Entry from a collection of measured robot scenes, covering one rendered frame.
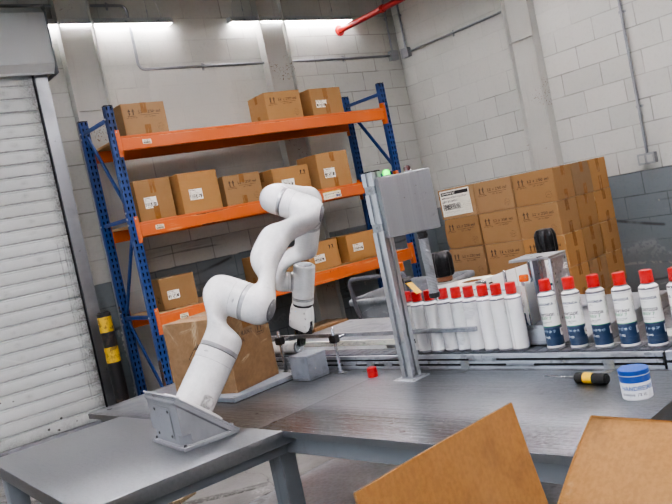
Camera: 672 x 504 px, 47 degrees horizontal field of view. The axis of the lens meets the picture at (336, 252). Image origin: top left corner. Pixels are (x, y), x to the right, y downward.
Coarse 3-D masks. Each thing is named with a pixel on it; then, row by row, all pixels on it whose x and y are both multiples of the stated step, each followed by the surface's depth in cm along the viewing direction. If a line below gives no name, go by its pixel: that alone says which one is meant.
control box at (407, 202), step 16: (384, 176) 236; (400, 176) 237; (416, 176) 238; (384, 192) 236; (400, 192) 237; (416, 192) 238; (432, 192) 239; (384, 208) 236; (400, 208) 237; (416, 208) 238; (432, 208) 239; (384, 224) 239; (400, 224) 237; (416, 224) 238; (432, 224) 239
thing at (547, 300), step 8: (544, 280) 222; (544, 288) 222; (544, 296) 221; (552, 296) 221; (544, 304) 222; (552, 304) 221; (544, 312) 222; (552, 312) 221; (544, 320) 223; (552, 320) 221; (560, 320) 223; (544, 328) 224; (552, 328) 222; (560, 328) 222; (552, 336) 222; (560, 336) 222; (552, 344) 222; (560, 344) 222
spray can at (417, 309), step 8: (416, 296) 255; (416, 304) 255; (416, 312) 255; (416, 320) 255; (424, 320) 255; (416, 328) 256; (424, 328) 255; (424, 336) 255; (424, 344) 255; (424, 352) 256
